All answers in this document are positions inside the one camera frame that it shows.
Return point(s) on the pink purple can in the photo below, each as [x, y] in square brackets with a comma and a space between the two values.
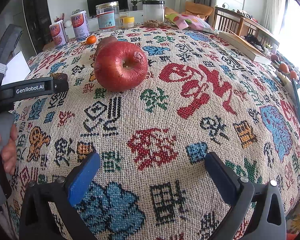
[58, 34]
[80, 25]

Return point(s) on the pink snack bag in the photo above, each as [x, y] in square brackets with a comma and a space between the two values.
[189, 21]

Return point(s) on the orange fruit on sill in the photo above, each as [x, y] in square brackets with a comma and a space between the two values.
[283, 68]
[293, 75]

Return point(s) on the small potted plant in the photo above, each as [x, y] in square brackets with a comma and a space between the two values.
[134, 4]

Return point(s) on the rear small orange tangerine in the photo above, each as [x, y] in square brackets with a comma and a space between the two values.
[91, 39]

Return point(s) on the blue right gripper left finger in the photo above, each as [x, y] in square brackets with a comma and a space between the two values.
[79, 179]

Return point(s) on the red flower plant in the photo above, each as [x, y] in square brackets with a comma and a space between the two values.
[59, 18]

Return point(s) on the red apple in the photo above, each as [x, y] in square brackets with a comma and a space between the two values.
[120, 66]

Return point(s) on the person's left hand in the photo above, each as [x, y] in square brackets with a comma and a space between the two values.
[9, 152]

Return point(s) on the pile of nuts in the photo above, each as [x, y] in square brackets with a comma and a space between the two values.
[153, 24]

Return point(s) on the patterned woven tablecloth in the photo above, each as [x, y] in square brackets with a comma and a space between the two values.
[200, 95]

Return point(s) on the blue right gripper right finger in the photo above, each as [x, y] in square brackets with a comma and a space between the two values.
[223, 177]

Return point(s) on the white tv cabinet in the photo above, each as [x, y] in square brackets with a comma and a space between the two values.
[138, 16]

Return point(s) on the paperback book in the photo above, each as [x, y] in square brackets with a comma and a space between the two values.
[244, 47]

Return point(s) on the orange lounge chair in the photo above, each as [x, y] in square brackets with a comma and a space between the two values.
[196, 9]

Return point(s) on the dark glass cabinet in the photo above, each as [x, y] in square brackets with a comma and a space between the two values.
[38, 20]

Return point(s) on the rear sweet potato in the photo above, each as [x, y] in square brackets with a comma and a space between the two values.
[105, 41]

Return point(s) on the black television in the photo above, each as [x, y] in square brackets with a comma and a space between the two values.
[123, 5]

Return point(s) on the right pink purple can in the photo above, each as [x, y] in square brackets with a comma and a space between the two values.
[80, 25]

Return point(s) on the clear jar gold lid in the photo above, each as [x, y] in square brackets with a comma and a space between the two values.
[108, 16]

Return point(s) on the small yellow lid jar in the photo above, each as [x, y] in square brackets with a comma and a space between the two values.
[128, 22]

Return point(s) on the rear dark mangosteen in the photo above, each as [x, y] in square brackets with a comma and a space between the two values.
[59, 76]

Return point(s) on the wooden chair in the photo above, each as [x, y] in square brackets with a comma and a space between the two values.
[230, 21]

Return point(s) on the clear jar black lid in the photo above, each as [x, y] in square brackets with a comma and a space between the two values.
[153, 10]

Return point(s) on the left pink purple can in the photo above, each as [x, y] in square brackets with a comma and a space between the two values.
[58, 34]

